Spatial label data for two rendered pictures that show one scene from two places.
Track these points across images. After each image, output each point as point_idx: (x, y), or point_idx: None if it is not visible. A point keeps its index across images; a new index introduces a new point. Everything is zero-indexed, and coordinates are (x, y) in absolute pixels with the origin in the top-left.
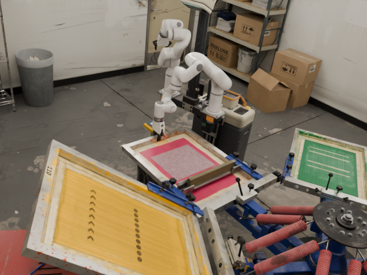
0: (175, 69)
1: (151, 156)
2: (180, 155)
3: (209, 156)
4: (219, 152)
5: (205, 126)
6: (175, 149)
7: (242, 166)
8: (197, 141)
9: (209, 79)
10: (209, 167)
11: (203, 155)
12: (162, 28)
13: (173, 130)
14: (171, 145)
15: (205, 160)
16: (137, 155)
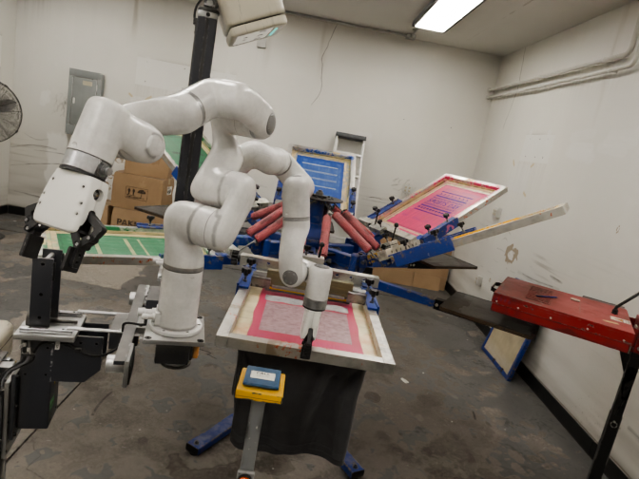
0: (308, 184)
1: (349, 345)
2: (298, 326)
3: (256, 307)
4: (243, 294)
5: (53, 400)
6: (293, 334)
7: (248, 276)
8: (236, 321)
9: (51, 258)
10: (280, 303)
11: (261, 312)
12: (158, 134)
13: (257, 339)
14: (291, 339)
15: (271, 308)
16: (380, 342)
